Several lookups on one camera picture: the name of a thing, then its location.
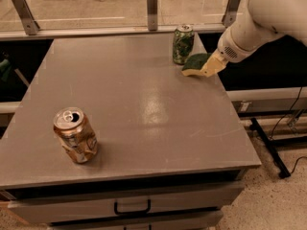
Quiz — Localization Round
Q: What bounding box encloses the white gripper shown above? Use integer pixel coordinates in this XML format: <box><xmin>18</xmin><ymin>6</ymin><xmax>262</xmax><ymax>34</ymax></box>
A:
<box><xmin>201</xmin><ymin>28</ymin><xmax>254</xmax><ymax>77</ymax></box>

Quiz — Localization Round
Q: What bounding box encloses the green and yellow sponge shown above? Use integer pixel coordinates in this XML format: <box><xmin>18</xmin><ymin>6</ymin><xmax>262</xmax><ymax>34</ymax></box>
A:
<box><xmin>181</xmin><ymin>53</ymin><xmax>211</xmax><ymax>76</ymax></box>

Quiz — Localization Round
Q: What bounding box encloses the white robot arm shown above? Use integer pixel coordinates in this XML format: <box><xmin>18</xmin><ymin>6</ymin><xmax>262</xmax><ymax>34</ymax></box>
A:
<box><xmin>201</xmin><ymin>0</ymin><xmax>307</xmax><ymax>77</ymax></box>

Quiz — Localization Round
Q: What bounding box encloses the green soda can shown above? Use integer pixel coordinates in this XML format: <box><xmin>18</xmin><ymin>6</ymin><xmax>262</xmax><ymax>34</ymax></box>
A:
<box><xmin>173</xmin><ymin>24</ymin><xmax>195</xmax><ymax>65</ymax></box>

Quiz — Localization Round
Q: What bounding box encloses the orange crushed soda can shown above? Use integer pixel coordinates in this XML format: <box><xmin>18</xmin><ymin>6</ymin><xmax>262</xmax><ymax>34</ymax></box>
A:
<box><xmin>54</xmin><ymin>107</ymin><xmax>98</xmax><ymax>164</ymax></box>

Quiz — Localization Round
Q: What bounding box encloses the black metal floor stand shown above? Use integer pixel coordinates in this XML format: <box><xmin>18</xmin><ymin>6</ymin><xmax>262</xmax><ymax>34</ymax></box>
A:
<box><xmin>249</xmin><ymin>118</ymin><xmax>307</xmax><ymax>179</ymax></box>

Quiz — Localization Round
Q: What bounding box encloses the upper grey drawer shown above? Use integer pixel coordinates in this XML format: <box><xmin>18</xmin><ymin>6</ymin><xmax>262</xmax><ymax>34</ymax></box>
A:
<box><xmin>9</xmin><ymin>181</ymin><xmax>244</xmax><ymax>223</ymax></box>

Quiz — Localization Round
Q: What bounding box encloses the grey drawer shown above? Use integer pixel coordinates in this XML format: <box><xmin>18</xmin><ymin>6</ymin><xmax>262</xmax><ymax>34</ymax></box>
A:
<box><xmin>9</xmin><ymin>181</ymin><xmax>244</xmax><ymax>223</ymax></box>
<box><xmin>48</xmin><ymin>210</ymin><xmax>223</xmax><ymax>230</ymax></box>

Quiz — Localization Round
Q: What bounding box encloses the lower grey drawer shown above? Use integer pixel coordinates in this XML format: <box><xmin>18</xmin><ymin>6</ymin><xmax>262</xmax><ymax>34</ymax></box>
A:
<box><xmin>48</xmin><ymin>210</ymin><xmax>223</xmax><ymax>230</ymax></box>

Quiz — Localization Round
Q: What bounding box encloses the right metal rail bracket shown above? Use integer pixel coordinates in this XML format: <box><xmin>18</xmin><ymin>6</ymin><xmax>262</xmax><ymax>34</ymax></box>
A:
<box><xmin>222</xmin><ymin>0</ymin><xmax>241</xmax><ymax>28</ymax></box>

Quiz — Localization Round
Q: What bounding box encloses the metal rail bracket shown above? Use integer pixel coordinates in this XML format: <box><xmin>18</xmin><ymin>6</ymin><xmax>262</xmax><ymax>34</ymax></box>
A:
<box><xmin>222</xmin><ymin>0</ymin><xmax>241</xmax><ymax>28</ymax></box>
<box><xmin>147</xmin><ymin>0</ymin><xmax>158</xmax><ymax>31</ymax></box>
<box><xmin>12</xmin><ymin>0</ymin><xmax>40</xmax><ymax>35</ymax></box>

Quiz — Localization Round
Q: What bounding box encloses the middle metal rail bracket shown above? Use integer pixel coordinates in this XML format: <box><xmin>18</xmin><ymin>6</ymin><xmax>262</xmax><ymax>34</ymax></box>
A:
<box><xmin>147</xmin><ymin>0</ymin><xmax>158</xmax><ymax>31</ymax></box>

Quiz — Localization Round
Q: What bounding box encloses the black floor cable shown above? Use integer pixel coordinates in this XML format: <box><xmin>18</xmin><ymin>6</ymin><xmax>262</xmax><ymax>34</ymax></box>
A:
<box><xmin>289</xmin><ymin>156</ymin><xmax>307</xmax><ymax>174</ymax></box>

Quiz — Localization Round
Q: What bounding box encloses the black drawer handle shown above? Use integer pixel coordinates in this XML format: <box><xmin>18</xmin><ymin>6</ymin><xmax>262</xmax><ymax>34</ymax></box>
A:
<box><xmin>113</xmin><ymin>199</ymin><xmax>152</xmax><ymax>216</ymax></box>

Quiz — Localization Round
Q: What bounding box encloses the left metal rail bracket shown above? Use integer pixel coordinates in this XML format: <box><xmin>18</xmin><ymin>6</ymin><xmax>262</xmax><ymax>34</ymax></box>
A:
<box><xmin>12</xmin><ymin>0</ymin><xmax>40</xmax><ymax>35</ymax></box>

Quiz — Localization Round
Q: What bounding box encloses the grey horizontal rail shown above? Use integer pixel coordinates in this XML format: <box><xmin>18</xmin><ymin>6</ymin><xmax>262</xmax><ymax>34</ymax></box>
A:
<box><xmin>0</xmin><ymin>23</ymin><xmax>228</xmax><ymax>42</ymax></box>

